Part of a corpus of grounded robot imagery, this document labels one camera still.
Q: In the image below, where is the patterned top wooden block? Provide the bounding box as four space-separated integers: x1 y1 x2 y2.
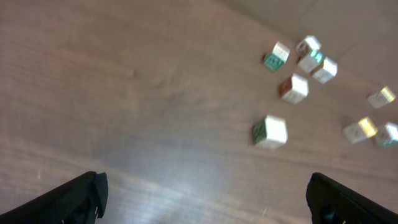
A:
375 122 397 148

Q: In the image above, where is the yellow top central block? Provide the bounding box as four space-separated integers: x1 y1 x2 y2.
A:
343 117 378 144

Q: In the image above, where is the plain top wooden block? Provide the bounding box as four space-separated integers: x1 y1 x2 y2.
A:
295 35 322 57

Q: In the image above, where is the green edged wooden block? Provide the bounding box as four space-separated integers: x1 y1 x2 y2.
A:
262 42 290 71

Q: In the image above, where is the yellow top far block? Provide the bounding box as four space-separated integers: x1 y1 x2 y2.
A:
367 86 396 109

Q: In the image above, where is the far left wooden block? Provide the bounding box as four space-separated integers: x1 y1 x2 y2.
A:
252 114 288 149

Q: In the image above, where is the wooden block beside teal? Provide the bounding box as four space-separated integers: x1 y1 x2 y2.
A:
311 57 338 84

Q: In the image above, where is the teal letter wooden block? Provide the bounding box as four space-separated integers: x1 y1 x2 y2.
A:
298 50 325 73

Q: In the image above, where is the red sided wooden block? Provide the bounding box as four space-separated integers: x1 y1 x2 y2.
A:
278 73 309 105

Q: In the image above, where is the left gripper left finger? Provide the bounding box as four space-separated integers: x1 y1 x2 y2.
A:
1 171 108 224

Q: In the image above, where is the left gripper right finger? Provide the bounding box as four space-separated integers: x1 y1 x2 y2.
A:
306 172 397 224

